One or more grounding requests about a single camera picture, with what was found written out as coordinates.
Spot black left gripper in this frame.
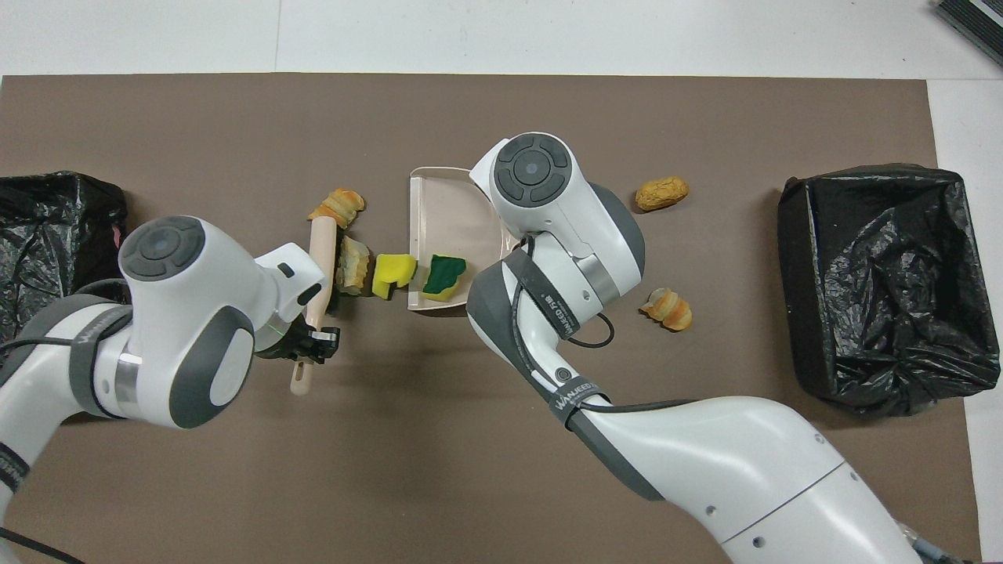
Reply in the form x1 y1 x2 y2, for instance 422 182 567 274
259 309 342 363

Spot pale bread chunk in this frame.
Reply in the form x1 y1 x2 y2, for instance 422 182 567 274
335 235 373 297

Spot beige hand brush black bristles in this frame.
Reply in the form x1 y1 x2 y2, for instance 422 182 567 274
289 217 346 396

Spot yellow green scouring sponge piece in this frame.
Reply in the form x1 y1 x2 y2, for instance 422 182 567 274
422 254 468 303

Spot orange striped croissant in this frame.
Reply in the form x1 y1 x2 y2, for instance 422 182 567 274
307 188 366 230

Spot beige plastic dustpan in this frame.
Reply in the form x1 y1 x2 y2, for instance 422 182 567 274
406 165 518 314

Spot striped croissant piece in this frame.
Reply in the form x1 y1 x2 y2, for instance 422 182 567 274
639 287 694 333

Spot round brown bread roll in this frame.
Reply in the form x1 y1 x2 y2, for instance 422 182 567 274
634 175 691 213

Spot black bag lined bin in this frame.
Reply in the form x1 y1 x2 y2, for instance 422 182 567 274
0 171 130 353
777 163 1002 418

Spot brown table mat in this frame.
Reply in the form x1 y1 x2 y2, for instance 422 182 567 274
0 73 984 564

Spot dark ribbed panel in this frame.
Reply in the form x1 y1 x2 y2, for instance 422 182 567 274
934 0 1003 67

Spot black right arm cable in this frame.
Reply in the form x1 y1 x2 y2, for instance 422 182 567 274
509 235 698 416

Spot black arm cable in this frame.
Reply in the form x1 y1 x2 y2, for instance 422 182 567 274
509 235 698 416
0 526 87 564

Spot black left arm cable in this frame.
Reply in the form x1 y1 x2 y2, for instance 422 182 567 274
0 526 87 564

